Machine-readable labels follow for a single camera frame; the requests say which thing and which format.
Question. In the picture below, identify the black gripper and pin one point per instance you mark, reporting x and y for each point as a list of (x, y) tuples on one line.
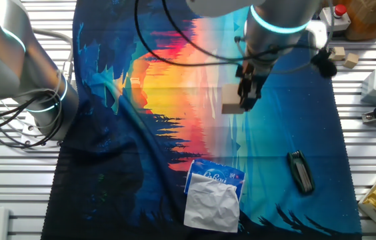
[(259, 75)]

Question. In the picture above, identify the pale wooden block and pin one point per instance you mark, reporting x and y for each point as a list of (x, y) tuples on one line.
[(229, 96)]

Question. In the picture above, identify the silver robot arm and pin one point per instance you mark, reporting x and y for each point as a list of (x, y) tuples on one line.
[(8, 66)]

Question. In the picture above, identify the small wooden cube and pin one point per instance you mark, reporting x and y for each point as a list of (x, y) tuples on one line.
[(338, 54), (351, 61)]

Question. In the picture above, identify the grey emergency stop button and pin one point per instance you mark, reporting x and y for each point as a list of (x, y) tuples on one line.
[(333, 21)]

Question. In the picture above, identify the blue tissue pack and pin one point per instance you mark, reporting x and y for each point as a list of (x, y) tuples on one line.
[(211, 206)]

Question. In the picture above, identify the brown cardboard box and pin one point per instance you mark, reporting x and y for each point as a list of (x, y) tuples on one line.
[(374, 20)]

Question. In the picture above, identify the colourful sunset print mat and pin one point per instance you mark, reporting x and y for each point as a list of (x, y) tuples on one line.
[(108, 166)]

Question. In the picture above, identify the black camera plug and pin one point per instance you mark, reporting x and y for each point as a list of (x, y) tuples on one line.
[(324, 65)]

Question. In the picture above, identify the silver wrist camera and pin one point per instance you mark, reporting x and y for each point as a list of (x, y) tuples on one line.
[(318, 33)]

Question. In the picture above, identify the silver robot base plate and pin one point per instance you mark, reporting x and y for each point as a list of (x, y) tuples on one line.
[(29, 133)]

